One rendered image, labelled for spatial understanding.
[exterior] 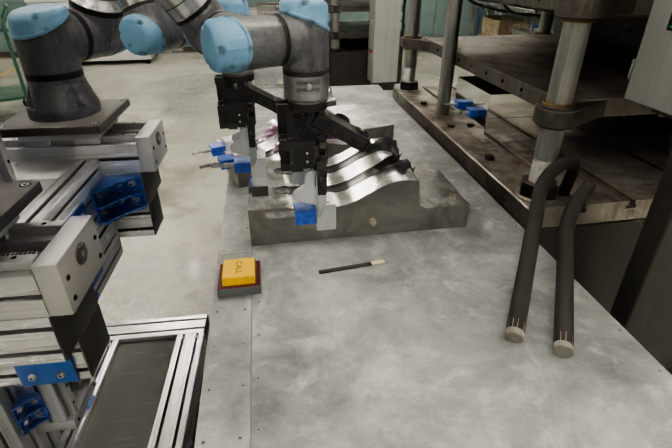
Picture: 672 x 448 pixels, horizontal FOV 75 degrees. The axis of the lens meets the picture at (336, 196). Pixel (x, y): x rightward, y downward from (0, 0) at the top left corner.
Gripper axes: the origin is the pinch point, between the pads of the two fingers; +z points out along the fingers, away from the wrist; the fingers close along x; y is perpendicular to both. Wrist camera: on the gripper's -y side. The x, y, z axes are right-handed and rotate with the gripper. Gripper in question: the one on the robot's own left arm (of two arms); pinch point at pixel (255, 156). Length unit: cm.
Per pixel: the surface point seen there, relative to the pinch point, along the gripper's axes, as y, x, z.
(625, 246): -102, 11, 30
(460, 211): -46, 19, 9
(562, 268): -55, 44, 8
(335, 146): -22.8, -18.8, 6.1
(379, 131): -37.1, -23.2, 3.8
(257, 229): 0.4, 19.0, 9.3
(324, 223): -12.7, 31.6, 1.6
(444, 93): -76, -68, 5
